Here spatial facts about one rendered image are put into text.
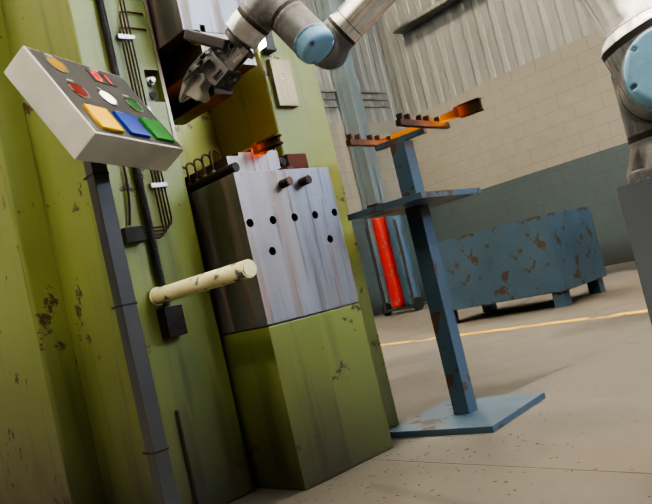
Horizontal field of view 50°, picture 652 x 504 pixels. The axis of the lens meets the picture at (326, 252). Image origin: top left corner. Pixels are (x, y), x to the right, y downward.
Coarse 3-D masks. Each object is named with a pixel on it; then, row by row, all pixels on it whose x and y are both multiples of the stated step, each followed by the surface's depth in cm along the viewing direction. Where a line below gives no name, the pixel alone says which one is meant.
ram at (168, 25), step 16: (160, 0) 212; (176, 0) 206; (192, 0) 209; (208, 0) 214; (224, 0) 218; (240, 0) 223; (160, 16) 213; (176, 16) 207; (192, 16) 208; (208, 16) 212; (224, 16) 217; (160, 32) 214; (176, 32) 208; (208, 32) 212; (160, 48) 215
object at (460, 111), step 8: (464, 104) 239; (472, 104) 237; (480, 104) 236; (448, 112) 242; (456, 112) 239; (464, 112) 239; (472, 112) 237; (432, 120) 247; (448, 120) 246; (408, 128) 254; (416, 128) 251; (392, 136) 258
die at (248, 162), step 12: (228, 156) 207; (240, 156) 210; (252, 156) 213; (264, 156) 216; (276, 156) 220; (216, 168) 211; (240, 168) 209; (252, 168) 212; (264, 168) 215; (276, 168) 219; (192, 180) 220
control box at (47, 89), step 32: (32, 64) 153; (64, 64) 162; (32, 96) 153; (64, 96) 150; (96, 96) 162; (128, 96) 177; (64, 128) 150; (96, 128) 149; (96, 160) 155; (128, 160) 164; (160, 160) 174
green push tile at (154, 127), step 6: (144, 120) 171; (150, 120) 174; (150, 126) 171; (156, 126) 174; (150, 132) 170; (156, 132) 171; (162, 132) 174; (156, 138) 169; (162, 138) 171; (168, 138) 174
